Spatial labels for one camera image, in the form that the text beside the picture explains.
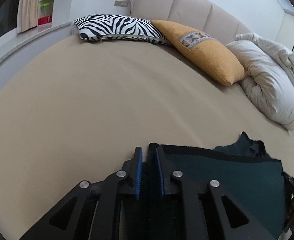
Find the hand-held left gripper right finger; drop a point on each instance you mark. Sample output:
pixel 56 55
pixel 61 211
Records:
pixel 160 175

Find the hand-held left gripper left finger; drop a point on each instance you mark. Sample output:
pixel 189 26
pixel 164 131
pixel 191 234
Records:
pixel 138 177

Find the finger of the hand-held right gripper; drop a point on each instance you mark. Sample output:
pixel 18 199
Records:
pixel 292 181

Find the dark green sweater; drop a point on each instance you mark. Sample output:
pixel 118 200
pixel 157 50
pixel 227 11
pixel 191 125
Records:
pixel 224 177

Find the bed with beige sheet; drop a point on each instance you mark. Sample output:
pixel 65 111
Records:
pixel 87 105

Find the white folded duvet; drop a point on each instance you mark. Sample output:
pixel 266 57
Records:
pixel 269 80

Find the yellow pillow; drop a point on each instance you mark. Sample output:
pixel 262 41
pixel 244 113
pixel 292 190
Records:
pixel 204 52

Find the zebra striped pillow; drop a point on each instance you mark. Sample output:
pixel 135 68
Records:
pixel 117 27

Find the beige padded headboard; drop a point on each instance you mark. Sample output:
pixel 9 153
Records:
pixel 186 2

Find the white window ledge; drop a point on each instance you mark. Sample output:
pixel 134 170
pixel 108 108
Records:
pixel 24 45

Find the red box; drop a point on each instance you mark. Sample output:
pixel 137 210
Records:
pixel 45 20

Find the beige curtain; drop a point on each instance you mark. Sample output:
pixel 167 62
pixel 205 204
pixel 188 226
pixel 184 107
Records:
pixel 29 7

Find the wall switch panel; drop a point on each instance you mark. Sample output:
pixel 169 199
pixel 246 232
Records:
pixel 121 3

